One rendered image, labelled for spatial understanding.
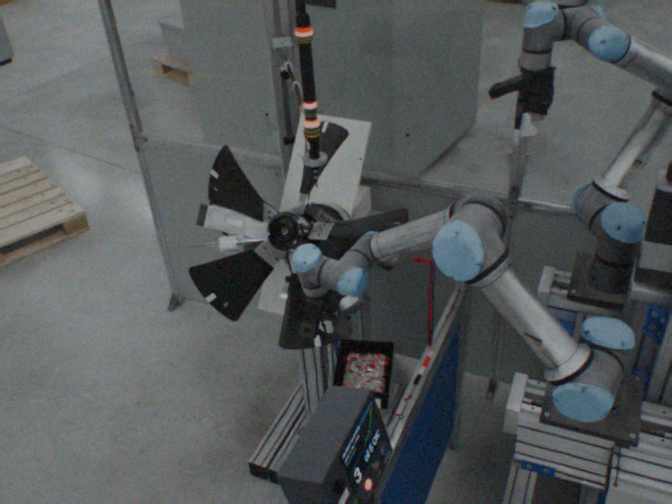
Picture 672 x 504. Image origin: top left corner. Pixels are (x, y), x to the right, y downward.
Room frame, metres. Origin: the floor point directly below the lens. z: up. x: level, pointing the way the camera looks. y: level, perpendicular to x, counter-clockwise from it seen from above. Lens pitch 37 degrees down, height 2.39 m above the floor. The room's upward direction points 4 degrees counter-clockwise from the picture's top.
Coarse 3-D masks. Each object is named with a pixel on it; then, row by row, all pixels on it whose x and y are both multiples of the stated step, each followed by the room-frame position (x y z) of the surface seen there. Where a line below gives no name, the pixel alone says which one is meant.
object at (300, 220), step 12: (276, 216) 1.78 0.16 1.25; (288, 216) 1.77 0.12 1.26; (300, 216) 1.78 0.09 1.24; (312, 216) 1.84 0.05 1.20; (276, 228) 1.75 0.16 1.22; (288, 228) 1.75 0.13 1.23; (300, 228) 1.73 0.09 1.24; (276, 240) 1.74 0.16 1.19; (288, 240) 1.72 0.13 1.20; (300, 240) 1.71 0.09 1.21; (288, 252) 1.75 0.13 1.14
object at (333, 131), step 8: (328, 128) 1.94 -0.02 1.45; (336, 128) 1.91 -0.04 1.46; (344, 128) 1.89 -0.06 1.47; (320, 136) 1.94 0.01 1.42; (328, 136) 1.91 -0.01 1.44; (336, 136) 1.88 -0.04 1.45; (344, 136) 1.86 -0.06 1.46; (320, 144) 1.91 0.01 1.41; (328, 144) 1.88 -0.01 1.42; (336, 144) 1.86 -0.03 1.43; (328, 152) 1.86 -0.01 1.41; (328, 160) 1.84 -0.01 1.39; (304, 168) 1.94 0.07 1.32; (320, 168) 1.84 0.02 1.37; (304, 176) 1.90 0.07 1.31; (312, 176) 1.85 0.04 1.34; (320, 176) 1.82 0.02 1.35; (304, 184) 1.87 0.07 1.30; (312, 184) 1.82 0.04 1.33; (304, 192) 1.84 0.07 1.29
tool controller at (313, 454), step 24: (336, 408) 1.02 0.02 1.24; (360, 408) 1.00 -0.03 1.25; (312, 432) 0.97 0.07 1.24; (336, 432) 0.95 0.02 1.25; (360, 432) 0.97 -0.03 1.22; (384, 432) 1.03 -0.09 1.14; (288, 456) 0.91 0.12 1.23; (312, 456) 0.90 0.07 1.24; (336, 456) 0.89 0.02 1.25; (360, 456) 0.94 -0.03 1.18; (384, 456) 1.00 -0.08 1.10; (288, 480) 0.86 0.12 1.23; (312, 480) 0.84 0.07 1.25; (336, 480) 0.86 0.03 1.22
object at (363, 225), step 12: (372, 216) 1.78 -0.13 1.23; (384, 216) 1.76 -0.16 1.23; (396, 216) 1.75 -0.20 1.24; (408, 216) 1.74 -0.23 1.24; (336, 228) 1.75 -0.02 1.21; (348, 228) 1.74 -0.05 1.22; (360, 228) 1.73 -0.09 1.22; (372, 228) 1.72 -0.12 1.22; (384, 228) 1.71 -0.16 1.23; (336, 240) 1.69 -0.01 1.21; (348, 240) 1.68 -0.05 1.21; (384, 264) 1.59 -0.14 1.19
